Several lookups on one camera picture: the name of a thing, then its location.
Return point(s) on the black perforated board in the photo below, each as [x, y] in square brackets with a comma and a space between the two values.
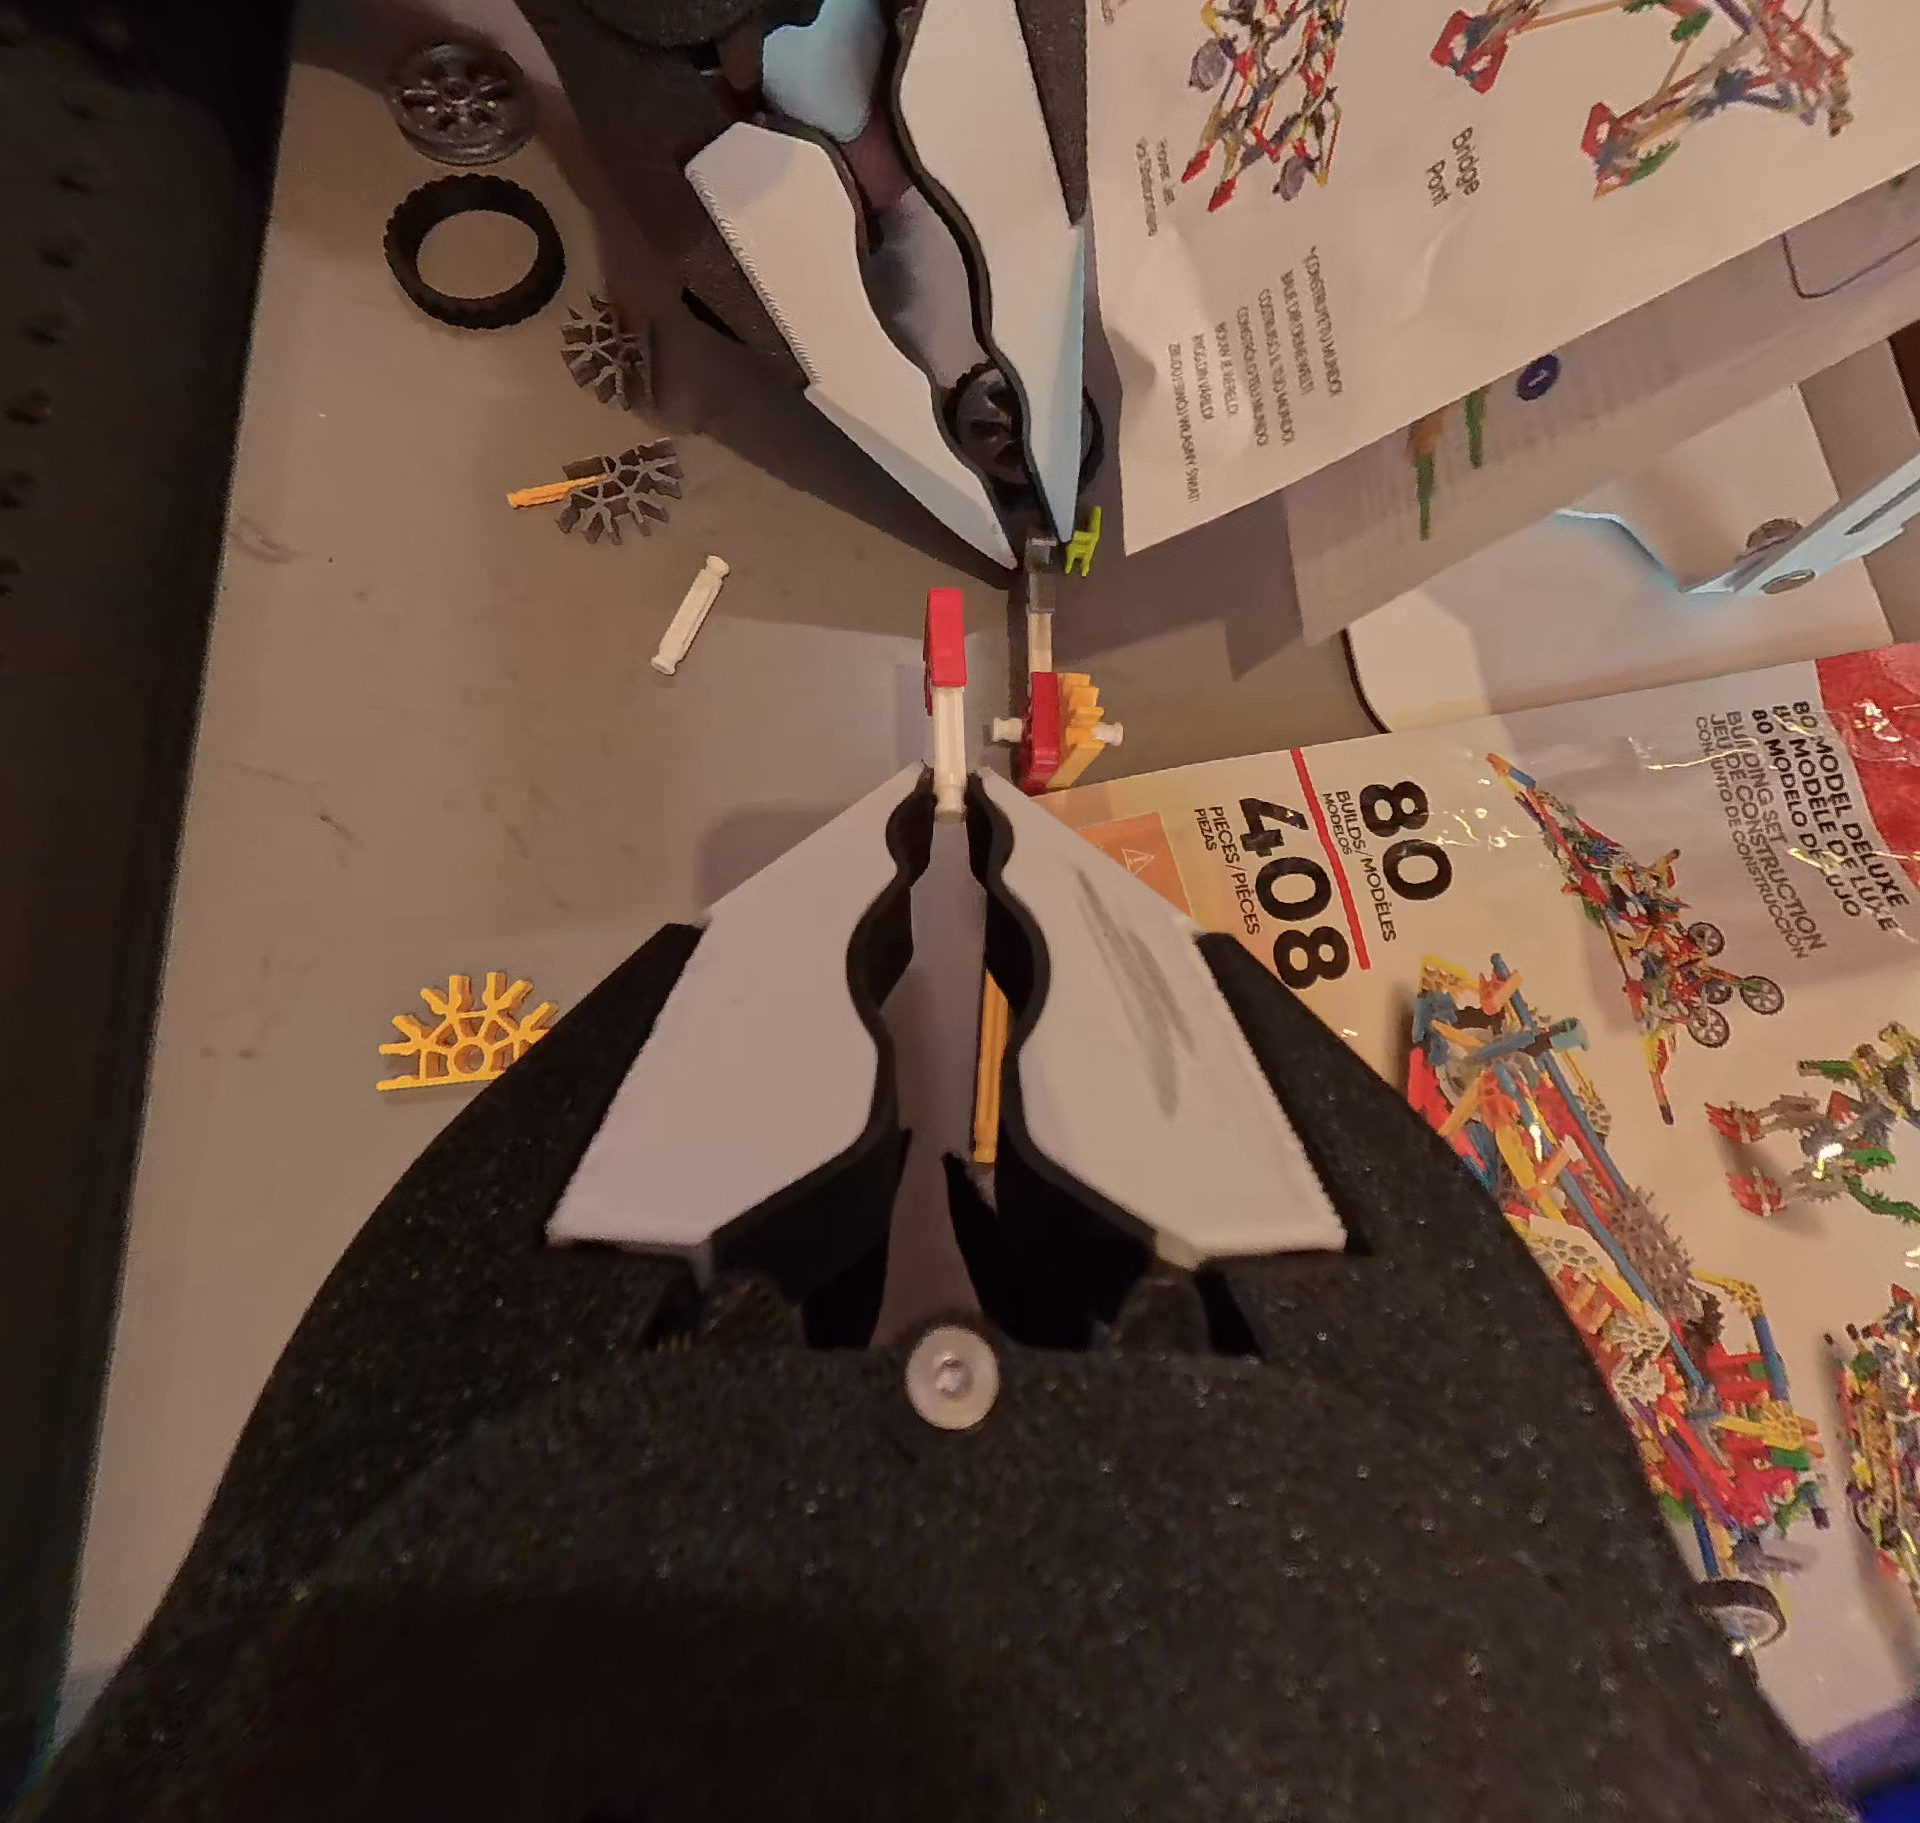
[106, 654]

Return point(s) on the grey wheel hub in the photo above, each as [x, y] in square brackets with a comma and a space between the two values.
[456, 106]

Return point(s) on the small black wheel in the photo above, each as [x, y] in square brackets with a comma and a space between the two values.
[991, 421]

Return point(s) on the short white spacer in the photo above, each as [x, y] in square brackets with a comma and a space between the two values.
[691, 615]

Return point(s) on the small yellow clip connector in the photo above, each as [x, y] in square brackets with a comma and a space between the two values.
[1082, 544]

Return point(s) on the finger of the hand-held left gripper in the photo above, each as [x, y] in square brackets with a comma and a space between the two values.
[840, 308]
[1006, 189]

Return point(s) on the white rod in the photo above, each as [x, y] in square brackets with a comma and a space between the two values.
[947, 744]

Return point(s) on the connector assembly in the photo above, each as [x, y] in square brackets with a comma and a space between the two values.
[1050, 720]

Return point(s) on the black rubber tyre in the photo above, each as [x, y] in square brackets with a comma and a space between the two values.
[401, 255]

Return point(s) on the blue plastic bin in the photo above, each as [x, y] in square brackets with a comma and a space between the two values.
[1881, 1800]

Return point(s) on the building instruction sheet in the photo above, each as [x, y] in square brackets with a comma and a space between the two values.
[1351, 279]

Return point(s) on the white book stand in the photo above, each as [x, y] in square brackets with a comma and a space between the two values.
[1576, 654]

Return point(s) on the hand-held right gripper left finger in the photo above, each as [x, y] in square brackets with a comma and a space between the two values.
[720, 1074]

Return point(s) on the dark snowflake connector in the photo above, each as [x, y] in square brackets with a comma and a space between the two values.
[607, 353]

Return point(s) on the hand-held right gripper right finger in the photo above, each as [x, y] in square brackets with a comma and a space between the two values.
[1170, 1088]

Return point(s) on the colourful toy packaging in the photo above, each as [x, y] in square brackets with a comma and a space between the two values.
[1501, 878]

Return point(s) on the grey snowflake connector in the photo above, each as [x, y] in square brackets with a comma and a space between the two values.
[622, 491]

